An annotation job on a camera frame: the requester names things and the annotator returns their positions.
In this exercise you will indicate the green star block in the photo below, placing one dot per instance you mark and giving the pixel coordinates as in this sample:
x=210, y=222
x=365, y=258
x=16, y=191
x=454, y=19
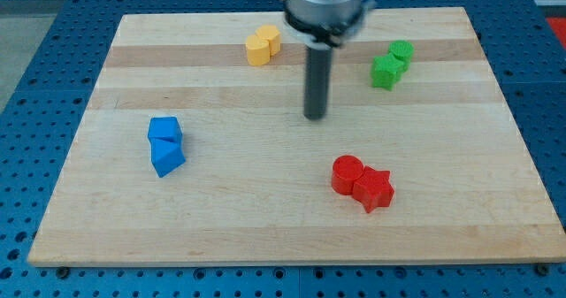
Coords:
x=386, y=71

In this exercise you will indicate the yellow heart block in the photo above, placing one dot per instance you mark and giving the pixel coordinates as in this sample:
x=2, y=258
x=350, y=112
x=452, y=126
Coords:
x=257, y=50

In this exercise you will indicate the green circle block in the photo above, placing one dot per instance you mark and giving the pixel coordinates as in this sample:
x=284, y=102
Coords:
x=403, y=51

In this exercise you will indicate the yellow hexagon block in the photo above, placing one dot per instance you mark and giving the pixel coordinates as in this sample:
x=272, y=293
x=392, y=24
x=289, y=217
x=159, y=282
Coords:
x=272, y=35

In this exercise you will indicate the blue cube block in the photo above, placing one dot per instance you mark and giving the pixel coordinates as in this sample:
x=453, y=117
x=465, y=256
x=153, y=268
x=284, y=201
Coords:
x=165, y=128

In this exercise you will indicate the red star block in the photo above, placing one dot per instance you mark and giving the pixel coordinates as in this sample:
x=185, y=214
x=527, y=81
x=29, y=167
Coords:
x=373, y=189

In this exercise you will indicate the blue triangle block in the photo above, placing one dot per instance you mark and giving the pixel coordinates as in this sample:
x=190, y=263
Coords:
x=166, y=156

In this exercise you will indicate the wooden board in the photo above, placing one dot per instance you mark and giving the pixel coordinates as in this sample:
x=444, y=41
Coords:
x=256, y=185

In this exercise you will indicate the red circle block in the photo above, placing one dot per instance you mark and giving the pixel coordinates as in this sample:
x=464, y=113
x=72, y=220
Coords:
x=345, y=171

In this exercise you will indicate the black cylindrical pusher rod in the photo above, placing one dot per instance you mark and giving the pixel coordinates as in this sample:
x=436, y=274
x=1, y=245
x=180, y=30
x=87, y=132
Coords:
x=317, y=83

